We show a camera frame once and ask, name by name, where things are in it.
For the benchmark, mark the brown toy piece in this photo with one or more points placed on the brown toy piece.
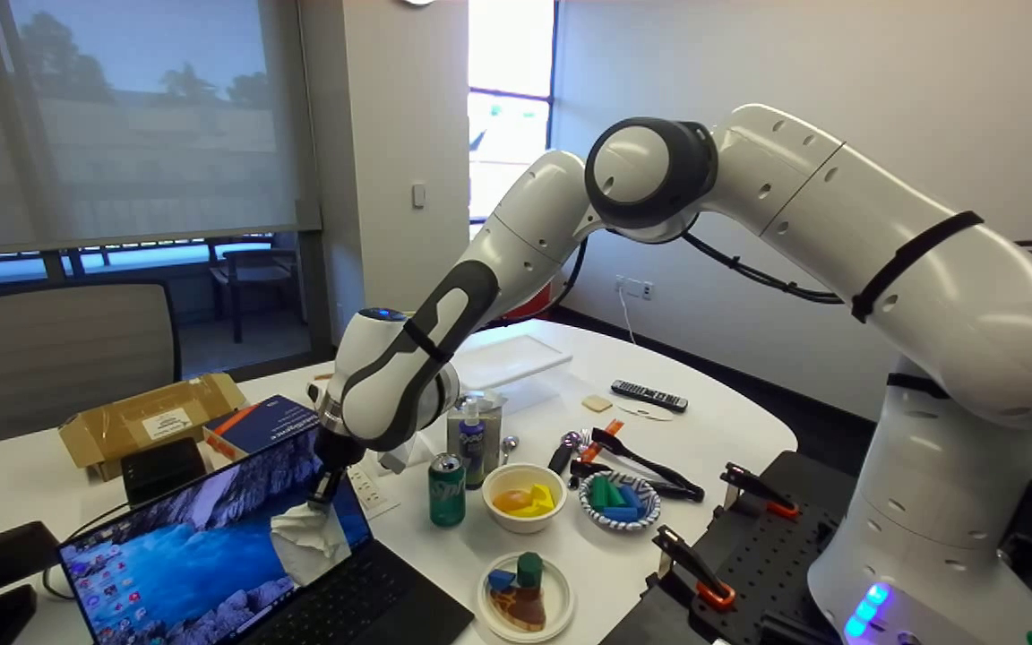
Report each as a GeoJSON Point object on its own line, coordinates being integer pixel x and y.
{"type": "Point", "coordinates": [523, 606]}

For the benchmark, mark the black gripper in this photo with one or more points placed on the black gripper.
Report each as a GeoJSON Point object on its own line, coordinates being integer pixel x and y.
{"type": "Point", "coordinates": [338, 451]}

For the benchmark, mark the white flat tray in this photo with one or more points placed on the white flat tray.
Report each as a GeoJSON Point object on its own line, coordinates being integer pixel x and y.
{"type": "Point", "coordinates": [510, 358]}

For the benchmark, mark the small black box device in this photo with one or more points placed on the small black box device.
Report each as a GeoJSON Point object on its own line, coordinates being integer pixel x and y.
{"type": "Point", "coordinates": [162, 468]}

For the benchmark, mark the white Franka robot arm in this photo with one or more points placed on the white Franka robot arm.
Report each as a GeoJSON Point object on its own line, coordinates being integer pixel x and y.
{"type": "Point", "coordinates": [958, 299]}

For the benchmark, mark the grey window roller blind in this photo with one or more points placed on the grey window roller blind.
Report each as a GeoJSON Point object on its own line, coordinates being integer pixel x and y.
{"type": "Point", "coordinates": [122, 145]}

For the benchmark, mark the small wooden block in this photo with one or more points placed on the small wooden block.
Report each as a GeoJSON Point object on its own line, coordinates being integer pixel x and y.
{"type": "Point", "coordinates": [596, 403]}

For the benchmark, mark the green toy cylinder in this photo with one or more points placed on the green toy cylinder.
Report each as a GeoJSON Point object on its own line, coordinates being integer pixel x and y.
{"type": "Point", "coordinates": [602, 488]}

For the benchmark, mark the white oval board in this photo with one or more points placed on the white oval board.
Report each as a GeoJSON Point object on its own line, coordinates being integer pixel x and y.
{"type": "Point", "coordinates": [656, 414]}

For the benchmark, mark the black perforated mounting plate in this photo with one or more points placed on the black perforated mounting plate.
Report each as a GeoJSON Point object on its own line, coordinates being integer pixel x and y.
{"type": "Point", "coordinates": [767, 560]}

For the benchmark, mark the blue artificial intelligence textbook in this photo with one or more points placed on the blue artificial intelligence textbook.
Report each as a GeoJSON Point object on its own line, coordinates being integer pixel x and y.
{"type": "Point", "coordinates": [271, 419]}

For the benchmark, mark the blue patterned paper plate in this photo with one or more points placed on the blue patterned paper plate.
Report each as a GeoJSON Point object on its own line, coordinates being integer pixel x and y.
{"type": "Point", "coordinates": [592, 511]}

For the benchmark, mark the white wall light switch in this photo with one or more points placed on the white wall light switch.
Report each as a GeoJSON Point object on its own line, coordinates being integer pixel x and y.
{"type": "Point", "coordinates": [417, 193]}

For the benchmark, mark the white shallow bowl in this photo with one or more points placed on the white shallow bowl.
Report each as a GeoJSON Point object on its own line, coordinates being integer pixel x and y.
{"type": "Point", "coordinates": [553, 613]}

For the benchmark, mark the grey remote control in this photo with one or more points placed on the grey remote control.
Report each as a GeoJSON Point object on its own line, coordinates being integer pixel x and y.
{"type": "Point", "coordinates": [647, 395]}

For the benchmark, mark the black laptop with blue wallpaper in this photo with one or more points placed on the black laptop with blue wallpaper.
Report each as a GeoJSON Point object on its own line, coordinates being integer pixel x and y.
{"type": "Point", "coordinates": [179, 560]}

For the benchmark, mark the yellow toy block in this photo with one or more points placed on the yellow toy block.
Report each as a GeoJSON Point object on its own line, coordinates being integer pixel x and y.
{"type": "Point", "coordinates": [522, 499]}

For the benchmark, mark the green soda can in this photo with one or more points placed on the green soda can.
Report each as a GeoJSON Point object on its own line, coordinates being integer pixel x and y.
{"type": "Point", "coordinates": [447, 496]}

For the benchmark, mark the white paper napkin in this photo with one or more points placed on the white paper napkin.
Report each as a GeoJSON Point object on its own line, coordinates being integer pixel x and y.
{"type": "Point", "coordinates": [304, 533]}

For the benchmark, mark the black orange spring clamp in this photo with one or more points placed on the black orange spring clamp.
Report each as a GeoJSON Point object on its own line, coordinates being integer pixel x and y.
{"type": "Point", "coordinates": [694, 568]}
{"type": "Point", "coordinates": [762, 488]}

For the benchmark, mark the small blue toy piece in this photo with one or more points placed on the small blue toy piece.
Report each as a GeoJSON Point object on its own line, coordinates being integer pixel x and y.
{"type": "Point", "coordinates": [499, 581]}

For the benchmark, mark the green round toy piece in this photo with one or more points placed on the green round toy piece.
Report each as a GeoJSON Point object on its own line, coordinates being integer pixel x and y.
{"type": "Point", "coordinates": [529, 568]}

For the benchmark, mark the dark background chair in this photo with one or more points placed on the dark background chair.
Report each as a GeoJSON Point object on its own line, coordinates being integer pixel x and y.
{"type": "Point", "coordinates": [255, 266]}

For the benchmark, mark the cream round bowl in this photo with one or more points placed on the cream round bowl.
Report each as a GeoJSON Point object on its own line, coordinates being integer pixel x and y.
{"type": "Point", "coordinates": [522, 519]}

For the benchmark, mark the grey office chair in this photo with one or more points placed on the grey office chair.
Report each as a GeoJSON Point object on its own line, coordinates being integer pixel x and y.
{"type": "Point", "coordinates": [52, 352]}

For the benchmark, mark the brown cardboard box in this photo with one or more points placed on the brown cardboard box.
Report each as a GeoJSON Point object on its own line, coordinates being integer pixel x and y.
{"type": "Point", "coordinates": [146, 418]}

